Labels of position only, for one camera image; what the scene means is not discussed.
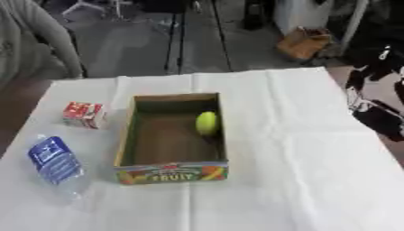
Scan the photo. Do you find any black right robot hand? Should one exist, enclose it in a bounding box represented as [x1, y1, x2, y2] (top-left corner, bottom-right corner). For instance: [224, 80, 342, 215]
[350, 100, 404, 143]

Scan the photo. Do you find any clear bottle blue label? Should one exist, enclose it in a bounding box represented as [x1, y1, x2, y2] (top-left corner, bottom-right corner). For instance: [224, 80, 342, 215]
[25, 134, 92, 203]

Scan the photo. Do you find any tan cardboard box printed front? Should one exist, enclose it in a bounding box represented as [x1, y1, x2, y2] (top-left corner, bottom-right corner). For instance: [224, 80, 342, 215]
[112, 92, 231, 186]

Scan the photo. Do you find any red and white carton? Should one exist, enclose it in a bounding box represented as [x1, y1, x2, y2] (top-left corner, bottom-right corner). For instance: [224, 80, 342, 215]
[60, 100, 109, 131]

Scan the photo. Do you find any black tripod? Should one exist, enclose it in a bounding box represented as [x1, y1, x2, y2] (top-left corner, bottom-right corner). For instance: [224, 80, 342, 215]
[162, 0, 237, 75]

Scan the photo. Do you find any white chair base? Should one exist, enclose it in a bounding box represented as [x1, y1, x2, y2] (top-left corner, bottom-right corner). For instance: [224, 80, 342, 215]
[60, 0, 134, 20]

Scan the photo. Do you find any brown paper bag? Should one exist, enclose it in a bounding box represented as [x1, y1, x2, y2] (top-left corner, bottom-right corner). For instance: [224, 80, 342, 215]
[276, 25, 335, 60]

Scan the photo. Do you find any person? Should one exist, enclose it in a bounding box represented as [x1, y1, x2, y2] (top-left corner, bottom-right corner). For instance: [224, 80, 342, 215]
[0, 0, 87, 90]

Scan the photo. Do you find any yellow-green toy lemon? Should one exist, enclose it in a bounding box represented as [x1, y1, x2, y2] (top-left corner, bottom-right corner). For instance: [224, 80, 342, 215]
[194, 110, 221, 137]

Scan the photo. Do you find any white cabinet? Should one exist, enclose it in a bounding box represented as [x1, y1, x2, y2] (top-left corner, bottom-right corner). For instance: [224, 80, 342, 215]
[271, 0, 372, 56]

